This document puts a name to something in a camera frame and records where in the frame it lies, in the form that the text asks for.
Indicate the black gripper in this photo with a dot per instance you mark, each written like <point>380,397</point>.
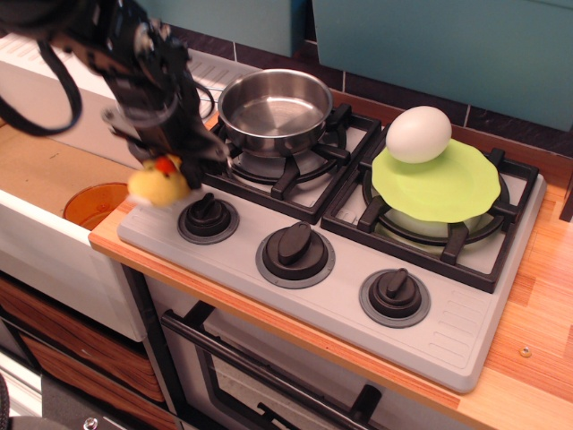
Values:
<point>155,127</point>

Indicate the yellow stuffed duck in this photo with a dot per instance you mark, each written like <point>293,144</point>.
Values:
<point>159,182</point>

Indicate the white egg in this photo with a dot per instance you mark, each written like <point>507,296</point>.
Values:
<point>418,135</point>

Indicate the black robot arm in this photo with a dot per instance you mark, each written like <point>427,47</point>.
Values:
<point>144,66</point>

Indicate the black left stove knob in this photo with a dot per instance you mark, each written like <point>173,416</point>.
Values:
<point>208,221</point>

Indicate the black stove knob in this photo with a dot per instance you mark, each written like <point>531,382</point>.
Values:
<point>295,257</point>
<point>395,298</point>
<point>208,221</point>

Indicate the silver metal pan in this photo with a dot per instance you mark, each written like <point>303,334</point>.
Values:
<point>275,113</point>

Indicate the black middle stove knob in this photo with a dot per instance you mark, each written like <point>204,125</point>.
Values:
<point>295,257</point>

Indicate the grey toy stove top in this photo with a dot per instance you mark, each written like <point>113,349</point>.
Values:
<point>449,346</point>

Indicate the black right stove knob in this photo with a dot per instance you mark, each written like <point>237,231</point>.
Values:
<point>395,298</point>

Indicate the green plate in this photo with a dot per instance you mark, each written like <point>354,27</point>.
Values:
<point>459,184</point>

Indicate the orange plastic cup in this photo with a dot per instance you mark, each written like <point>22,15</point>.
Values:
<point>92,205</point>

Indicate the black left burner grate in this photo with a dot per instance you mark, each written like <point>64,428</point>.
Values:
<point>300,186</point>

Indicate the black burner grate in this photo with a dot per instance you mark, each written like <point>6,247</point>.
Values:
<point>474,252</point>
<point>300,186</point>

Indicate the white toy sink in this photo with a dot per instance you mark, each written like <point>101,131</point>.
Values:
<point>39,177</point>

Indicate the wooden drawer fronts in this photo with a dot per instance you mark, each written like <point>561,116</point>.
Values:
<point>86,355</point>

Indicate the black right burner grate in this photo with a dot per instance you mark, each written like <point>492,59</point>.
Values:
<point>474,252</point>

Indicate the oven door with handle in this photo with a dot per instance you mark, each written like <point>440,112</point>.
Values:
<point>190,328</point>

